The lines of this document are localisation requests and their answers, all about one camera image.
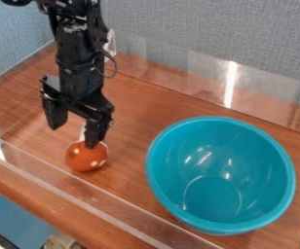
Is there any clear acrylic barrier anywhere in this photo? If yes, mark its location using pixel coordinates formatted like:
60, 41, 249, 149
0, 139, 223, 249
0, 38, 59, 137
116, 53, 300, 132

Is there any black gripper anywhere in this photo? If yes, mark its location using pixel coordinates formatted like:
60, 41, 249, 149
40, 27, 114, 149

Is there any clear acrylic left barrier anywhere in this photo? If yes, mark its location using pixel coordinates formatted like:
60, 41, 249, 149
0, 38, 59, 137

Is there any clear acrylic corner bracket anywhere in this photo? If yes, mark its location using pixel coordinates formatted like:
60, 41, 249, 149
103, 29, 116, 61

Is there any plush mushroom brown cap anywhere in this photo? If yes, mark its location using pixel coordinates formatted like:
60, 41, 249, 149
66, 141, 108, 172

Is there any clear acrylic front barrier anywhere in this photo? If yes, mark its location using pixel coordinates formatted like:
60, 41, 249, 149
0, 139, 223, 249

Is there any clear acrylic back barrier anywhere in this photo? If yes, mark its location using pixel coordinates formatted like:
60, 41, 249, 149
116, 53, 300, 132

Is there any black cable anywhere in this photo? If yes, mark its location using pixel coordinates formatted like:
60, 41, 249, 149
91, 48, 119, 79

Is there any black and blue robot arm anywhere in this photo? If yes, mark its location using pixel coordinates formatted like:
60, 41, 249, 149
1, 0, 115, 148

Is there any blue plastic bowl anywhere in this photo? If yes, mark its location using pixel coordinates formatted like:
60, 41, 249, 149
144, 117, 295, 235

